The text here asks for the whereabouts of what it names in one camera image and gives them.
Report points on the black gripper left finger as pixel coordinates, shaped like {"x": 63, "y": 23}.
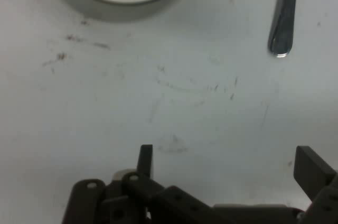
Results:
{"x": 137, "y": 197}

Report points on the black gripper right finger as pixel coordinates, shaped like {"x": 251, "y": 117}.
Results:
{"x": 314, "y": 173}

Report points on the serrated steel table knife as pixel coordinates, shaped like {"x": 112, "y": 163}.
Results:
{"x": 285, "y": 10}

